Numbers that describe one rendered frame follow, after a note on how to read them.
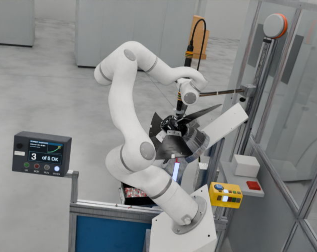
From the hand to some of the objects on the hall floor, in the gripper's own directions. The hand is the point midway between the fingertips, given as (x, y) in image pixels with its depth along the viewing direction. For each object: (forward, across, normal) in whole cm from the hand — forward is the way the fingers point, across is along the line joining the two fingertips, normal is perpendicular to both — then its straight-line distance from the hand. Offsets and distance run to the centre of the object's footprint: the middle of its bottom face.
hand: (185, 79), depth 180 cm
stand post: (+13, -33, +155) cm, 159 cm away
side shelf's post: (+11, -55, +155) cm, 164 cm away
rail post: (-36, +53, +154) cm, 167 cm away
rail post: (-37, -33, +154) cm, 162 cm away
